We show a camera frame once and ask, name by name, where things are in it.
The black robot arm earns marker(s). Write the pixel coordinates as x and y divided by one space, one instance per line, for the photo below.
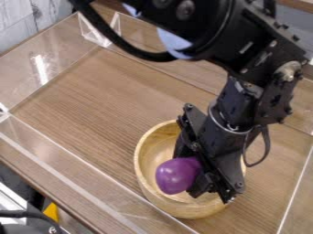
237 35

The brown wooden bowl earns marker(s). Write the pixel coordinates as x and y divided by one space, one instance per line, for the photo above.
152 151

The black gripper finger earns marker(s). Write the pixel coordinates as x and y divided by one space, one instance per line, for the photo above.
228 179
202 185

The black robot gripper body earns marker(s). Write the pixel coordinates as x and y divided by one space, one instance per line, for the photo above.
216 136

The purple toy eggplant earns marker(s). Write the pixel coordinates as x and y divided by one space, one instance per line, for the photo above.
175 174

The clear acrylic table wall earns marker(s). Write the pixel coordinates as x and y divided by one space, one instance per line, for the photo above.
103 205

